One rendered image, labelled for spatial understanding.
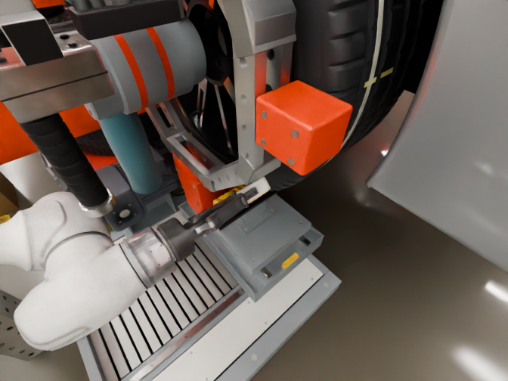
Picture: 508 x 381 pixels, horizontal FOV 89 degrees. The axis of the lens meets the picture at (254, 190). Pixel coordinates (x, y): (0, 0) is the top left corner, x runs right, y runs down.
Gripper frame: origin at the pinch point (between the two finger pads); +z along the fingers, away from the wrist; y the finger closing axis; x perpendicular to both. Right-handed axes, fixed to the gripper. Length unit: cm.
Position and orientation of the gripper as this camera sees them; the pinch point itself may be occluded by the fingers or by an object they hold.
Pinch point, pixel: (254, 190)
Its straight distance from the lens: 54.0
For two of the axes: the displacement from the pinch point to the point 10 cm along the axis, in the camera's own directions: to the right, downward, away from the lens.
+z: 7.6, -4.8, 4.4
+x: -4.6, -8.7, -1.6
